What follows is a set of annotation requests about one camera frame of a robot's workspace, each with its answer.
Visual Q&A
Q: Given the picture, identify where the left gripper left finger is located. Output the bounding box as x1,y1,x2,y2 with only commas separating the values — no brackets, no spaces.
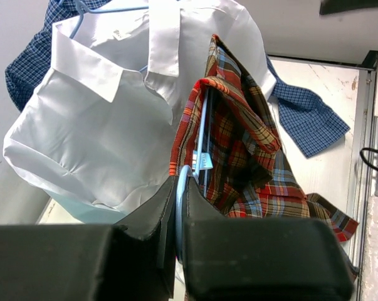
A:
0,176,177,300

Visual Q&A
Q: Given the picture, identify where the red plaid shirt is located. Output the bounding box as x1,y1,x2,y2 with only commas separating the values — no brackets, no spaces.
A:
169,35,358,242

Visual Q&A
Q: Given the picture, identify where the blue hanger white shirt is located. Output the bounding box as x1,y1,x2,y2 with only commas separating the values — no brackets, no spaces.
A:
51,1,149,84

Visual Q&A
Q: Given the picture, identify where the white foam panel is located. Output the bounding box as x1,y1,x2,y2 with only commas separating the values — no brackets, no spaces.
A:
360,196,378,301

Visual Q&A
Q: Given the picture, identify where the blue checked shirt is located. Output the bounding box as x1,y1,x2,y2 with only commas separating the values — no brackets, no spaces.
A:
4,1,350,158

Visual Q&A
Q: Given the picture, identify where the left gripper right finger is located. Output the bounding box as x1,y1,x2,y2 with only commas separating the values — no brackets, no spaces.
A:
182,179,354,300

